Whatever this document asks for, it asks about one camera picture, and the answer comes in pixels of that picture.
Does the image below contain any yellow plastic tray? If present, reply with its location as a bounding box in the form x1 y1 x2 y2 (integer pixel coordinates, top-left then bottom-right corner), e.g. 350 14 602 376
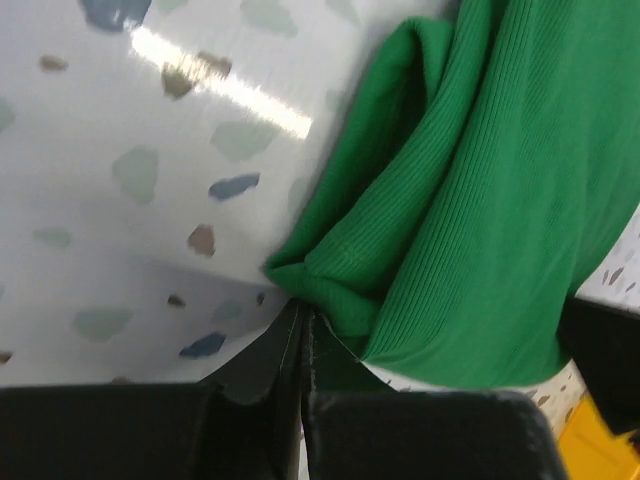
557 397 639 480

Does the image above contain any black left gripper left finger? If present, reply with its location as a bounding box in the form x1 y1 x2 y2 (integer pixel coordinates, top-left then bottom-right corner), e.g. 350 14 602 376
1 301 303 479

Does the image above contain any green tank top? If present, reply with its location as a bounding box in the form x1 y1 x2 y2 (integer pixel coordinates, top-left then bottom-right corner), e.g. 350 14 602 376
265 1 639 388

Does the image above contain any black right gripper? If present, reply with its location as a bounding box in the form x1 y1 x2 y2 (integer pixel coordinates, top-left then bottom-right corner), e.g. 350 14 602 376
558 297 639 435

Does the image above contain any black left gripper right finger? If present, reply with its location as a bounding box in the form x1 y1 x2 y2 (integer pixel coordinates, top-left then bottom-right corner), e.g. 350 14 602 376
302 315 567 480

